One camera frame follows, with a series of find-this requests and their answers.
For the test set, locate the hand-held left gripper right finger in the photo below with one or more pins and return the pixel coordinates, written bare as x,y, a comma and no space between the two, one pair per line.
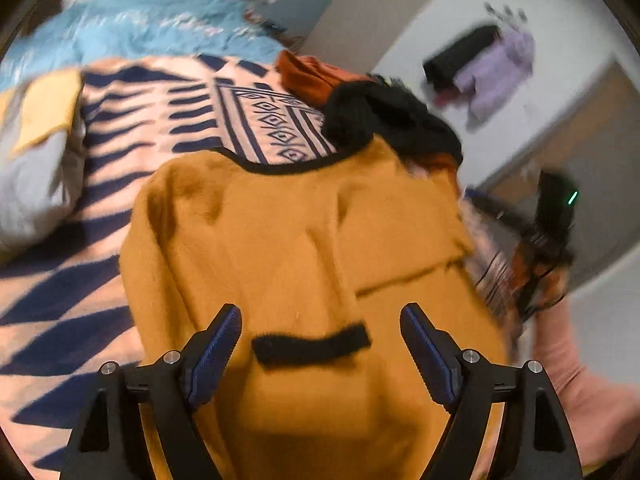
430,355

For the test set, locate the dark pink hanging garment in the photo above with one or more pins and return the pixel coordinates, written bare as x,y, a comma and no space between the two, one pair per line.
445,96

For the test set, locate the purple hanging jacket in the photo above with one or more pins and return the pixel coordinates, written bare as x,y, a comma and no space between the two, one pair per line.
495,75

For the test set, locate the grey-brown door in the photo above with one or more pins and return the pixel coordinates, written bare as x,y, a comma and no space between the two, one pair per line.
575,135

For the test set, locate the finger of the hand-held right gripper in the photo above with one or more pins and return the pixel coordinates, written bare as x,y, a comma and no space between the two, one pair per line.
500,212

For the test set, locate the mustard yellow sweater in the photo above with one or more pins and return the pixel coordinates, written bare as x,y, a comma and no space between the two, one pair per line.
300,260

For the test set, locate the blue floral duvet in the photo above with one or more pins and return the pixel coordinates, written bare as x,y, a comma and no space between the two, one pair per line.
150,25

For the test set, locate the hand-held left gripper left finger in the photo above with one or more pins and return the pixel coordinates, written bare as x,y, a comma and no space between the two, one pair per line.
215,360

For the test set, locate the orange patterned blanket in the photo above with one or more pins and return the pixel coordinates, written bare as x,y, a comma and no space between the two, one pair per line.
65,310

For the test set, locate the black wall coat hooks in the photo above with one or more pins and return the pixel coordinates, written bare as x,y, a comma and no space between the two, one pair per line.
505,12

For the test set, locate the folded grey and yellow shirt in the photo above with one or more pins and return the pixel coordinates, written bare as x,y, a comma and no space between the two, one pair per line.
40,175

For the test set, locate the person's right forearm pink sleeve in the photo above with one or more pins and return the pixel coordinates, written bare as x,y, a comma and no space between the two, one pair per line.
575,390

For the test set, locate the orange-red garment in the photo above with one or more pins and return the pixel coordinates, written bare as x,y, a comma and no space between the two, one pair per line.
310,80

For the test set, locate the black garment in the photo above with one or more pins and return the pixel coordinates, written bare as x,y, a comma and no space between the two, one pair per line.
380,110

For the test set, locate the black hanging coat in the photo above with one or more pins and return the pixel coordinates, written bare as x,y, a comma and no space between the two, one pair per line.
460,57

